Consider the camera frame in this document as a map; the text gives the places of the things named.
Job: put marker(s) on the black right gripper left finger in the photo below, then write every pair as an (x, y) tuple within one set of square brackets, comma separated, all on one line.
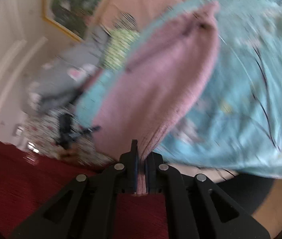
[(85, 207)]

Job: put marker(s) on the mauve knit sweater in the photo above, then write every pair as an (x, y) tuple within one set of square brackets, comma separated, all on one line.
[(162, 79)]

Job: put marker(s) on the left hand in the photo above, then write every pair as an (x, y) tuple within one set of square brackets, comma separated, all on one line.
[(70, 155)]

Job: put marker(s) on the grey mouse print pillow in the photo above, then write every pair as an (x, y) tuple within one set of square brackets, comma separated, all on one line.
[(60, 80)]

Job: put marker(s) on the green white checkered pillow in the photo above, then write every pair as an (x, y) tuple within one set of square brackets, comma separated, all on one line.
[(117, 48)]

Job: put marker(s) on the teal floral bed sheet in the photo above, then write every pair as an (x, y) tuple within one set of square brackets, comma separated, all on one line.
[(236, 123)]

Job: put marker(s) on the gold framed floral painting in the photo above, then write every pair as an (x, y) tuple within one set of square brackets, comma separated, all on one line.
[(72, 17)]

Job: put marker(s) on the pink quilt with plaid hearts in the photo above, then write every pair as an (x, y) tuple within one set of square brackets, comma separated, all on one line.
[(141, 2)]

